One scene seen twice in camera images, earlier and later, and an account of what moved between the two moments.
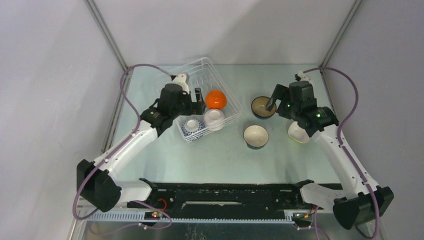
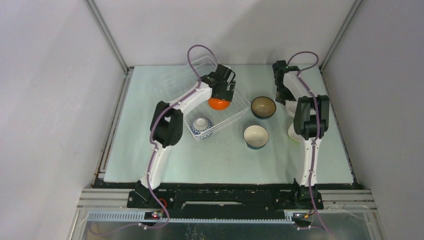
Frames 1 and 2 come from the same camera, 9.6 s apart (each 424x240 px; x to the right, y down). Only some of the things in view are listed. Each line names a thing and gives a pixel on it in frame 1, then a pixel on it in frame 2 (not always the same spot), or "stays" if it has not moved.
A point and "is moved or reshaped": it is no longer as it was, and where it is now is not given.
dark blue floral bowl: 258,108 stays
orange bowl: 216,99 stays
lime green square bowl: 298,133 stays
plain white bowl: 214,119 is moved or reshaped
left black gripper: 194,108 → 226,95
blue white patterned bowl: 195,135 is moved or reshaped
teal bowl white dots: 255,137 stays
